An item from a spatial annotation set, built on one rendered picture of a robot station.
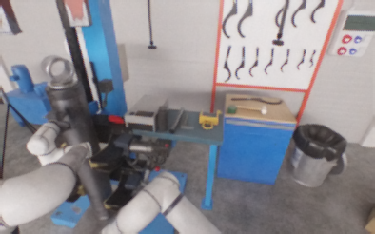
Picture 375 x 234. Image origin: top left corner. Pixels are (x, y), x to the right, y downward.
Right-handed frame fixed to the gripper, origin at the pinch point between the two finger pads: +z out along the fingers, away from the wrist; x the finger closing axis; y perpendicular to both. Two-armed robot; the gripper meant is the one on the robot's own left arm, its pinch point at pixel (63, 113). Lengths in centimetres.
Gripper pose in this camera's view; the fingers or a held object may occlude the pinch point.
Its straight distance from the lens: 137.3
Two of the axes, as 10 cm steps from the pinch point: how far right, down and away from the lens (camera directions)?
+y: -9.8, 0.9, -1.7
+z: -1.9, -5.0, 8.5
